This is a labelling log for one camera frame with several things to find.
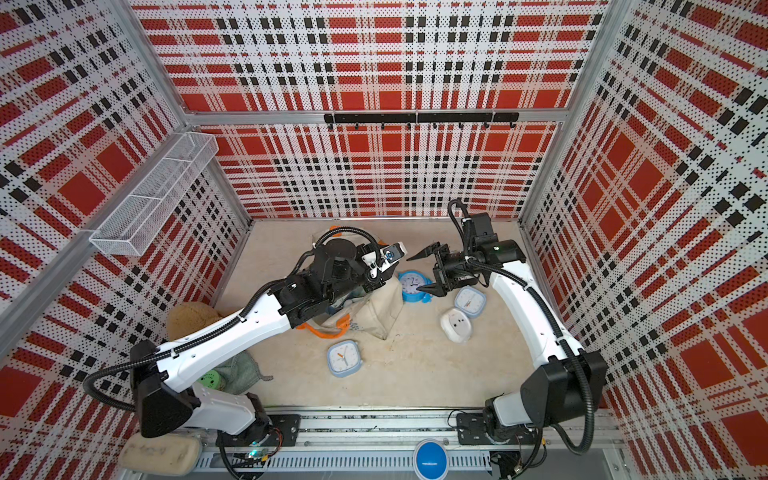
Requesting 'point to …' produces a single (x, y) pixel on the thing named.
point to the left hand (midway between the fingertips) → (391, 251)
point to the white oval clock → (456, 325)
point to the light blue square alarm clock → (344, 358)
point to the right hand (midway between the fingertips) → (415, 270)
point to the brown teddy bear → (187, 316)
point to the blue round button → (431, 460)
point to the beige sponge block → (170, 455)
